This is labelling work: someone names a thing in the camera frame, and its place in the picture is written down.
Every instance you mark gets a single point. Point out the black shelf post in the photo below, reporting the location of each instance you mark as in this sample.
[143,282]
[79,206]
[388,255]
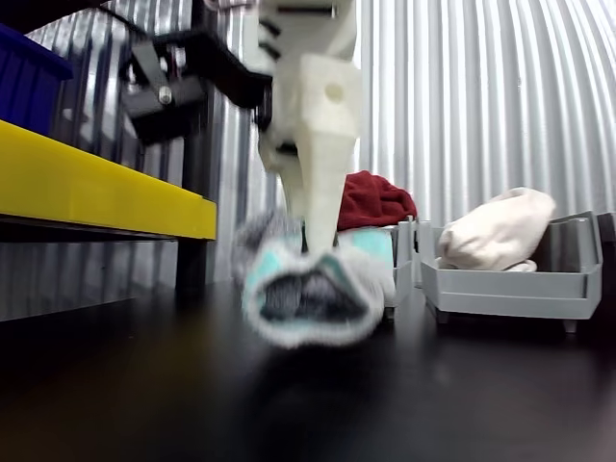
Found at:
[192,264]

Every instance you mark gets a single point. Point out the dark red sock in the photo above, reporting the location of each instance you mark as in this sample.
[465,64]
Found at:
[375,202]

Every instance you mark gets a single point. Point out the grey bin with red sock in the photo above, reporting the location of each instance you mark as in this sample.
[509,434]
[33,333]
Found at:
[402,269]

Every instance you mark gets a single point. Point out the cream white sock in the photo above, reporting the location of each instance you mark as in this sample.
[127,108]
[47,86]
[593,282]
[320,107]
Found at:
[495,231]

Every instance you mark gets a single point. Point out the yellow shelf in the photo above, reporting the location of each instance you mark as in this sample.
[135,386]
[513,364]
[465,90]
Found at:
[96,192]

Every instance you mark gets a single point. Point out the white teal grey sock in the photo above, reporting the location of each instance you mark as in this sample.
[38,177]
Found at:
[356,272]

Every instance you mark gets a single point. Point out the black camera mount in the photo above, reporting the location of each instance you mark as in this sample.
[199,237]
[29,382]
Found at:
[159,96]

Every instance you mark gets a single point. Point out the blue plastic bin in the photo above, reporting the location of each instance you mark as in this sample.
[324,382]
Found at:
[24,86]

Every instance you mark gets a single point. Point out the grey bin with cream sock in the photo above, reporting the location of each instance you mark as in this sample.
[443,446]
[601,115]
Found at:
[505,293]

